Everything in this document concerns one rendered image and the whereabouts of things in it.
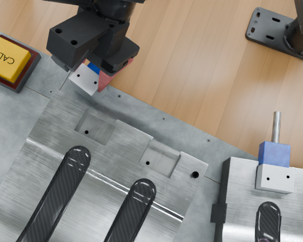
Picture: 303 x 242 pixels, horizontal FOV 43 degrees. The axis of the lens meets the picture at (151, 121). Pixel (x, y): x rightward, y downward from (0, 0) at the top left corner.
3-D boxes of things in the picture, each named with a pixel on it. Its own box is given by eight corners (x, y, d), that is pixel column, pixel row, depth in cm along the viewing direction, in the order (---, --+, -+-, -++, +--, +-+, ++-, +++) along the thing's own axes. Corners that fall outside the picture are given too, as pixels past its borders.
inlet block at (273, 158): (257, 114, 66) (268, 104, 61) (285, 118, 66) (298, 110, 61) (250, 189, 63) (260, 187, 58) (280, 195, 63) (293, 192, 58)
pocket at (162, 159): (150, 140, 62) (151, 136, 58) (180, 155, 61) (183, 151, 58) (137, 166, 61) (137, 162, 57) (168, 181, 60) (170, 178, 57)
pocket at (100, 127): (91, 111, 62) (88, 104, 59) (119, 126, 62) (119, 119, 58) (77, 135, 61) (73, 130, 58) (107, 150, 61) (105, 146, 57)
